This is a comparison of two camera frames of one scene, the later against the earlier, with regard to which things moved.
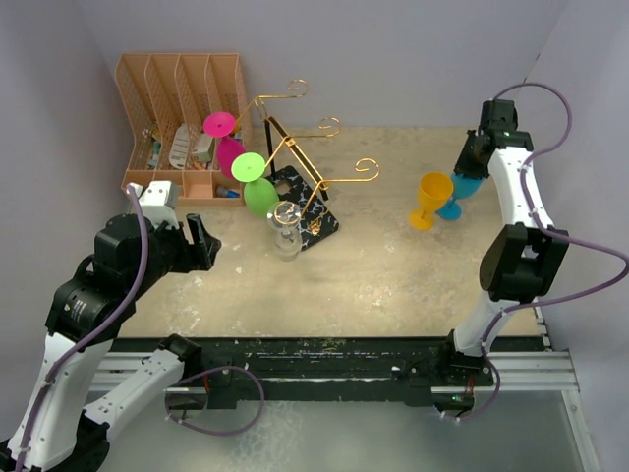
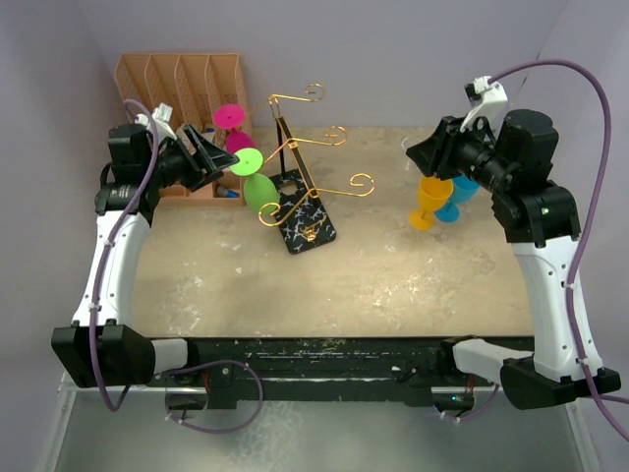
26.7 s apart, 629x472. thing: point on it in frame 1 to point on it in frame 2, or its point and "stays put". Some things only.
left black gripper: x=200 y=255 to x=197 y=176
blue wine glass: x=463 y=186 stays put
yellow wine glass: x=435 y=188 stays put
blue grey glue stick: x=223 y=192 stays put
